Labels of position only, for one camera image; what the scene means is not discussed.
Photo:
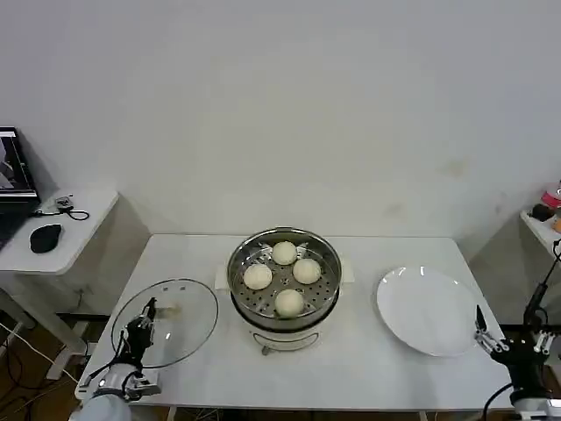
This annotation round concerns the white steamer base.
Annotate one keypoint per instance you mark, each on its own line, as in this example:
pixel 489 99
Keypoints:
pixel 285 342

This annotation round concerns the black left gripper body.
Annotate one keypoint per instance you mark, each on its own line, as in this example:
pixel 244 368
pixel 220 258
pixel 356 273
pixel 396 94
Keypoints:
pixel 136 344

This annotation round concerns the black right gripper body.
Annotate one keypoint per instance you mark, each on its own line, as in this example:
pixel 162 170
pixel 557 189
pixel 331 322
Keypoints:
pixel 523 361

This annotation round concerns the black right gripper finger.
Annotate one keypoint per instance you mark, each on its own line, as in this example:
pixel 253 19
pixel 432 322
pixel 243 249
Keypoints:
pixel 543 341
pixel 486 340

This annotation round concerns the black laptop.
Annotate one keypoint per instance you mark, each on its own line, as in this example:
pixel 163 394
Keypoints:
pixel 13 175

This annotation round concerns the white side desk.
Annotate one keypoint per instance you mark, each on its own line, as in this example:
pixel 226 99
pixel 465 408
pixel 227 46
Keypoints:
pixel 79 232

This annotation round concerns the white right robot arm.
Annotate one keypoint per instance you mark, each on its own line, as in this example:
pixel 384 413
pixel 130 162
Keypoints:
pixel 532 405

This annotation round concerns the white side table with goods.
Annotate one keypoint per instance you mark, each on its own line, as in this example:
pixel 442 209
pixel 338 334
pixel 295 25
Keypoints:
pixel 543 228

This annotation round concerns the black computer mouse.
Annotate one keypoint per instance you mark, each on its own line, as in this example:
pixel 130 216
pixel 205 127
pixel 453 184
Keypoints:
pixel 45 238

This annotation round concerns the white steamed bun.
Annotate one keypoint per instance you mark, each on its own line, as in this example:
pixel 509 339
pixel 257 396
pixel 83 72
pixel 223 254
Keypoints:
pixel 257 276
pixel 284 253
pixel 307 271
pixel 289 303

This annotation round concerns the white round plate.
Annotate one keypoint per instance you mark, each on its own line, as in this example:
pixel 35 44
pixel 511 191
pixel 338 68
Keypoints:
pixel 425 311

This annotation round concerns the round glass lid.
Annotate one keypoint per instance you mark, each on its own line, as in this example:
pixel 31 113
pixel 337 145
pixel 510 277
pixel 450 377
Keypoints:
pixel 188 320

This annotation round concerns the steel steamer pot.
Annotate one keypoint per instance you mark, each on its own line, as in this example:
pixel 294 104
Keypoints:
pixel 328 280

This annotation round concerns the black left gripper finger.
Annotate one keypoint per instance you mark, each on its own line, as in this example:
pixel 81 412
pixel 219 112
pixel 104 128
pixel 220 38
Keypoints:
pixel 140 322
pixel 154 311

